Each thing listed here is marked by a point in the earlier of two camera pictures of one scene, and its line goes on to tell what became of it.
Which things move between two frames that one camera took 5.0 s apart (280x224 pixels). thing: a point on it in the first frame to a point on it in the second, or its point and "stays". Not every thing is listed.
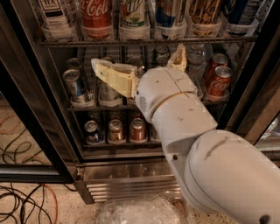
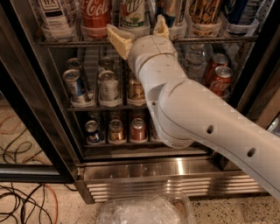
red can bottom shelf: [137, 133] stays
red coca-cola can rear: [218, 59] stays
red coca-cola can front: [220, 87] stays
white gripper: [164, 87] to [150, 48]
